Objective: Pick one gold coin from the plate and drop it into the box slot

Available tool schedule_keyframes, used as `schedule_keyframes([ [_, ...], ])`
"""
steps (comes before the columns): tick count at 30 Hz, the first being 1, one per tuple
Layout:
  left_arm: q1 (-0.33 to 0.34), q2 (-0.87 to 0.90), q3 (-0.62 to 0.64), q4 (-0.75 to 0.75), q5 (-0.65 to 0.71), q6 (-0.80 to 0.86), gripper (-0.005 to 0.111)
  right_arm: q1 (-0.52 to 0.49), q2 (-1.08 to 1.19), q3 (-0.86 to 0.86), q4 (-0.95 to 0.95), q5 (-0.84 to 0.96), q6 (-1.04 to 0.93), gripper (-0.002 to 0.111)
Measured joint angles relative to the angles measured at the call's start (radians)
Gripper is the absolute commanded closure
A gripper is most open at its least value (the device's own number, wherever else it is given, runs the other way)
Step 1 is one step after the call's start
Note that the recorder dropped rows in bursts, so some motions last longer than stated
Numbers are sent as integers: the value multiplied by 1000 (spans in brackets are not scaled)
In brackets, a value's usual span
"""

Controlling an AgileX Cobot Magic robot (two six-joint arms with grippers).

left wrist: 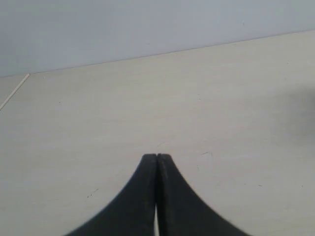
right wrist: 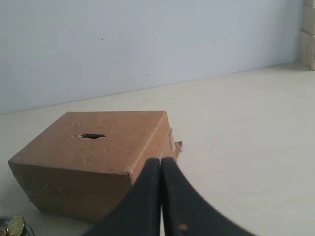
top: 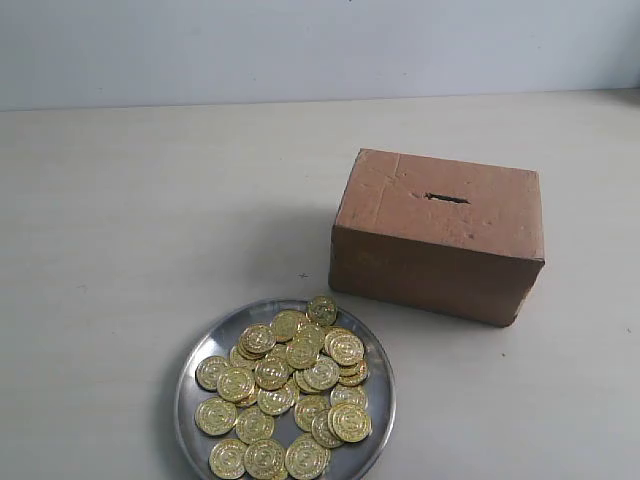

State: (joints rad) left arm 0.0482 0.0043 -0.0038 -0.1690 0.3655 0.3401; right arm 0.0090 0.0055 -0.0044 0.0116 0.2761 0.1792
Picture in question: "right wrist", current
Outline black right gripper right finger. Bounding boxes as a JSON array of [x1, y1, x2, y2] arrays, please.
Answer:
[[160, 157, 253, 236]]

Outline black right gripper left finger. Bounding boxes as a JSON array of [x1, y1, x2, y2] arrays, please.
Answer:
[[84, 158, 161, 236]]

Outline brown cardboard slot box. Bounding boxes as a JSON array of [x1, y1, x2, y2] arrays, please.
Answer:
[[8, 111, 182, 223]]

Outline gold coin upper left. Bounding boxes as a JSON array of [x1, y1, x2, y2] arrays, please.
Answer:
[[7, 215, 25, 236]]

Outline round steel plate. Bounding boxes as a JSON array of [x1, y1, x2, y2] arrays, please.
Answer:
[[0, 216, 35, 236]]

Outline stacked wooden blocks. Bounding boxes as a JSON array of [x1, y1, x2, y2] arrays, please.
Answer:
[[300, 0, 315, 71]]

